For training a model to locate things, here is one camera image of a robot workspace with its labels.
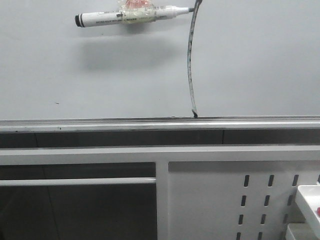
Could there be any white whiteboard marker pen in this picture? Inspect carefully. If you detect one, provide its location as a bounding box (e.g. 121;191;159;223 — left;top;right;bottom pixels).
74;5;194;28

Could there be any red round magnet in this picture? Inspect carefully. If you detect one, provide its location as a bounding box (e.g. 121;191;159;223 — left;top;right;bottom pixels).
124;0;152;9

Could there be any white whiteboard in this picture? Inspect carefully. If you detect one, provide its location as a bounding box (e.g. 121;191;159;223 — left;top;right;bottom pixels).
0;0;320;120

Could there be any white perforated metal panel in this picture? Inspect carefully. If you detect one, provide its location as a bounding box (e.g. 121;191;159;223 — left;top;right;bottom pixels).
168;161;320;240

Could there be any white plastic bin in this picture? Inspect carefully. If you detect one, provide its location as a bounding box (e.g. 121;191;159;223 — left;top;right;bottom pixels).
295;185;320;240
285;223;318;240

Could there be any lower white plastic bin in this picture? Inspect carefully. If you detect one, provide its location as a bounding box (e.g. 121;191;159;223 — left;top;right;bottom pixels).
285;223;318;240

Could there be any white metal frame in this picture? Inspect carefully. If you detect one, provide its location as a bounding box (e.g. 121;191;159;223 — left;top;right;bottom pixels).
0;145;320;240

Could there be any aluminium whiteboard tray rail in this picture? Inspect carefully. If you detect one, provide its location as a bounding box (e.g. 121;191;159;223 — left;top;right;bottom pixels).
0;116;320;133

